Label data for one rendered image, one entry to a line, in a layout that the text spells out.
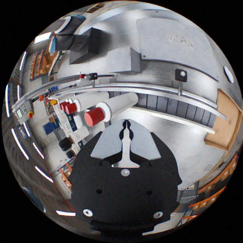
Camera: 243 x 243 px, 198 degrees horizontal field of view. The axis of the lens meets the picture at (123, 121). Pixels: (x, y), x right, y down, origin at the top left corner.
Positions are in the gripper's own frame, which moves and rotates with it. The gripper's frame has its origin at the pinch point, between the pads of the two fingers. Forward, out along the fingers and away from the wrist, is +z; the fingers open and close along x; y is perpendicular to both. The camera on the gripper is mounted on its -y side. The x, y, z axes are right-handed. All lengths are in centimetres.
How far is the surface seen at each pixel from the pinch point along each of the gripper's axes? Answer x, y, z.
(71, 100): -22.3, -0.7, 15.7
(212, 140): 43.9, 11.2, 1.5
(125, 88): -0.4, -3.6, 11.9
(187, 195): 126, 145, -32
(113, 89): -4.4, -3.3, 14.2
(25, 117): -71, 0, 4
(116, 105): -2.5, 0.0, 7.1
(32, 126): -808, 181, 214
